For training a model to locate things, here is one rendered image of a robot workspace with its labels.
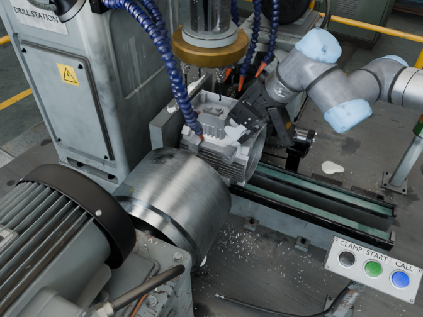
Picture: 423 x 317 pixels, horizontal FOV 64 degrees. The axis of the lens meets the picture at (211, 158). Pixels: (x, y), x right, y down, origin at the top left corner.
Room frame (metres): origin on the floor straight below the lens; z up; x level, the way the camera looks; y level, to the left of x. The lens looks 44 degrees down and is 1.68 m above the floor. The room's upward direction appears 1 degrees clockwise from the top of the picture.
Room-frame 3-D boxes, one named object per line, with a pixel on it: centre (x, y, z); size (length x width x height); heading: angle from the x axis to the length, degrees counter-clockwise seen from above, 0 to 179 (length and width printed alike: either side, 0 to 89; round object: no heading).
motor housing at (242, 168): (0.75, -0.04, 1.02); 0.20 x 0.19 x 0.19; 64
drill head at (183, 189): (0.43, 0.12, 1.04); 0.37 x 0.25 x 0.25; 155
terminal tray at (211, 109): (0.76, 0.00, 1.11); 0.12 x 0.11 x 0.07; 64
